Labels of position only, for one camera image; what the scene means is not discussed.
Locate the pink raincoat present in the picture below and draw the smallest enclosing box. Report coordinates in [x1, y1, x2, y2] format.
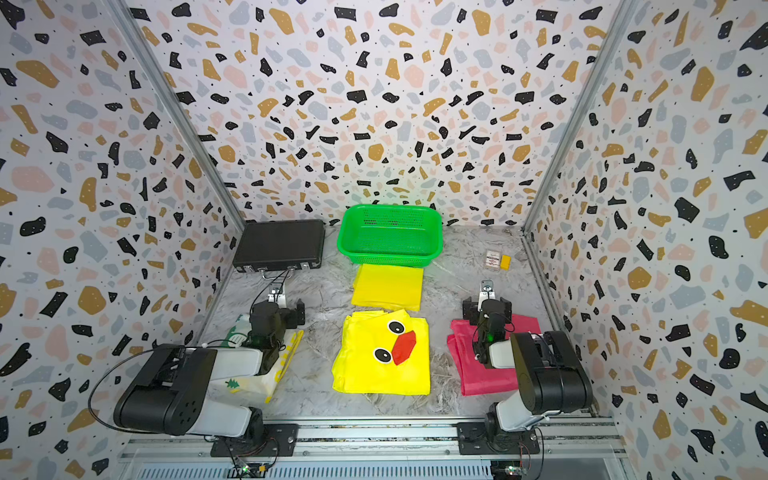
[447, 319, 518, 396]

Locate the white green dinosaur raincoat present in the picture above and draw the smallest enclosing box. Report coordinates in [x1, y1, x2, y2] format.
[215, 314, 304, 404]

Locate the plain yellow raincoat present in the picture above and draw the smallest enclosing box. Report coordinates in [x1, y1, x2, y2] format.
[351, 264, 424, 312]

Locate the yellow duck face raincoat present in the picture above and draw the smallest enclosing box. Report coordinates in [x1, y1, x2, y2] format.
[332, 310, 431, 396]

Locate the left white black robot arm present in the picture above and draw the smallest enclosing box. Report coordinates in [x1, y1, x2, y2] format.
[87, 300, 306, 446]

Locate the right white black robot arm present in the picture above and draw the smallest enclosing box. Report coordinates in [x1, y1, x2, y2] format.
[462, 291, 593, 451]

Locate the green plastic basket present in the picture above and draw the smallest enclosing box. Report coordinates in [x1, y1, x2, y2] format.
[337, 204, 444, 268]

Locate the black hard case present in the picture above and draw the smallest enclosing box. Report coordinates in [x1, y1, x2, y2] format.
[233, 220, 325, 273]

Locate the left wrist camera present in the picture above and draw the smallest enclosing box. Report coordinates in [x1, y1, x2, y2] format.
[267, 286, 286, 308]

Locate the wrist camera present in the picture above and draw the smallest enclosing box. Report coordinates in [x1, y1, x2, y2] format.
[267, 286, 286, 308]
[478, 280, 496, 304]

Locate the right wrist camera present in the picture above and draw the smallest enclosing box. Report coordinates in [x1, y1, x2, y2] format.
[478, 280, 496, 304]

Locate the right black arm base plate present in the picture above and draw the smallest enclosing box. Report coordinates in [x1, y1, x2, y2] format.
[456, 422, 540, 456]

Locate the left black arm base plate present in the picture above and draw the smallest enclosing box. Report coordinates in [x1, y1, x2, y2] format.
[210, 423, 299, 458]

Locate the aluminium mounting rail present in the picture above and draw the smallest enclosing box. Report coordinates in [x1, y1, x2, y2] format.
[113, 416, 637, 480]

